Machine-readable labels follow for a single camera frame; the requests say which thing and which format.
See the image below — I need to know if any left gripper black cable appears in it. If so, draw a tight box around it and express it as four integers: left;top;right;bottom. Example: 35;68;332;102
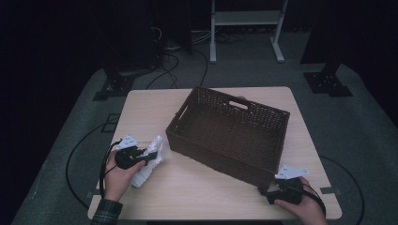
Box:
99;140;121;199

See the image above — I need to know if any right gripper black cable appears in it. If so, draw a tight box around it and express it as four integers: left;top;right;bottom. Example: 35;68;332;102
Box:
294;182;327;217

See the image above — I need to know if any brown woven basket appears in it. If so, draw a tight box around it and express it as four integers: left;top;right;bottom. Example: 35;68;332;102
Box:
164;86;291;189

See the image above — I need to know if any white knitted cloth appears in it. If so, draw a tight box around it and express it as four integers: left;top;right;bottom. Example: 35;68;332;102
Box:
130;134;164;188

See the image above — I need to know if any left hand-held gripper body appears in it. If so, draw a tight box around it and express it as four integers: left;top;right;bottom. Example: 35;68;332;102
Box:
115;134;146;171

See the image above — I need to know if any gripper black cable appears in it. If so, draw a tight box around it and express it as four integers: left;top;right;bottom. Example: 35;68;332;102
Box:
294;182;327;217
99;140;121;199

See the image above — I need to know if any white metal stand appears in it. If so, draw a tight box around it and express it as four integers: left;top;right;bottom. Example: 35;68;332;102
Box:
209;0;289;65

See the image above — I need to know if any person's right hand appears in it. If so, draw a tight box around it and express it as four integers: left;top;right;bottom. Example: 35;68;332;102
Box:
274;176;329;225

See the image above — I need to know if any person's left hand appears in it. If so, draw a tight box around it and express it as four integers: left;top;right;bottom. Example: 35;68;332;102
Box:
103;151;146;203

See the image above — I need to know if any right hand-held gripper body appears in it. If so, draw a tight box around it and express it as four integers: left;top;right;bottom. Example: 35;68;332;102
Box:
266;164;310;205

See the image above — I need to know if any long black floor cable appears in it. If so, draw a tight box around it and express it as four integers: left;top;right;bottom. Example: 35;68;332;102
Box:
318;155;366;225
65;121;121;210

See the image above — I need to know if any grey tape strip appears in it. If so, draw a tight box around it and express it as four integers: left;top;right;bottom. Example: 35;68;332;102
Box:
85;188;107;200
319;186;342;196

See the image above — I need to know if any tangle of black cables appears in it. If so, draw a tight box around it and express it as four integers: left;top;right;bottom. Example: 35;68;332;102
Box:
145;26;181;90

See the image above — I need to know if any black stand base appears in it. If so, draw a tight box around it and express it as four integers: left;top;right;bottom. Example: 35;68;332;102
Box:
92;67;135;102
303;62;354;98

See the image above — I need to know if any dark equipment cabinet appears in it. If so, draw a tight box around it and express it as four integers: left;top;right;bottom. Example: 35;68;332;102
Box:
102;0;161;72

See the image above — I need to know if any curved black floor cable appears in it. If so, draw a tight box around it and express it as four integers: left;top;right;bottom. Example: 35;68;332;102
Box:
191;48;209;88

